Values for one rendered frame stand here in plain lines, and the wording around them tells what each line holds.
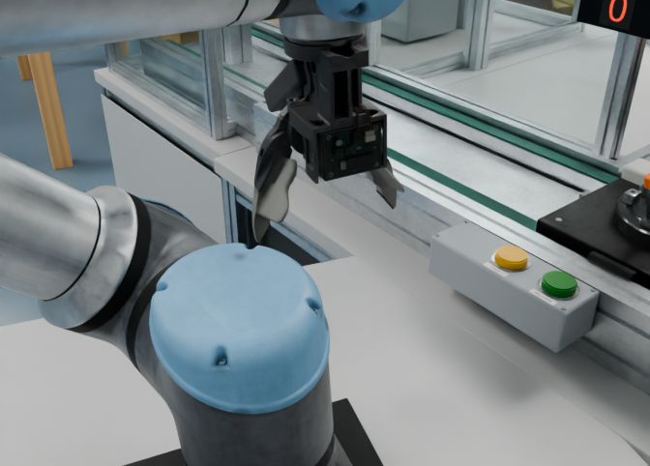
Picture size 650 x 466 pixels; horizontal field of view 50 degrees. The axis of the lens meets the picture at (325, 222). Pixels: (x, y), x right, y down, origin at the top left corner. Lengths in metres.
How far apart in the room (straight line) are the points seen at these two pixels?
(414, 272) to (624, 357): 0.31
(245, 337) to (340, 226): 0.70
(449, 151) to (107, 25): 0.97
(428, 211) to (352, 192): 0.17
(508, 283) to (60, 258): 0.54
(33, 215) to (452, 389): 0.54
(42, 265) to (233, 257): 0.13
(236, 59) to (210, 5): 1.33
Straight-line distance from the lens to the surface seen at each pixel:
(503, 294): 0.88
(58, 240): 0.51
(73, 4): 0.34
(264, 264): 0.50
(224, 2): 0.38
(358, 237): 1.11
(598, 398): 0.89
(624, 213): 0.99
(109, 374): 0.90
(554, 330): 0.85
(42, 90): 3.29
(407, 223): 1.08
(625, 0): 1.10
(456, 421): 0.83
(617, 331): 0.90
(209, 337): 0.45
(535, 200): 1.14
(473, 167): 1.22
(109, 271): 0.53
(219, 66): 1.40
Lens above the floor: 1.45
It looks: 31 degrees down
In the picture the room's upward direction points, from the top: straight up
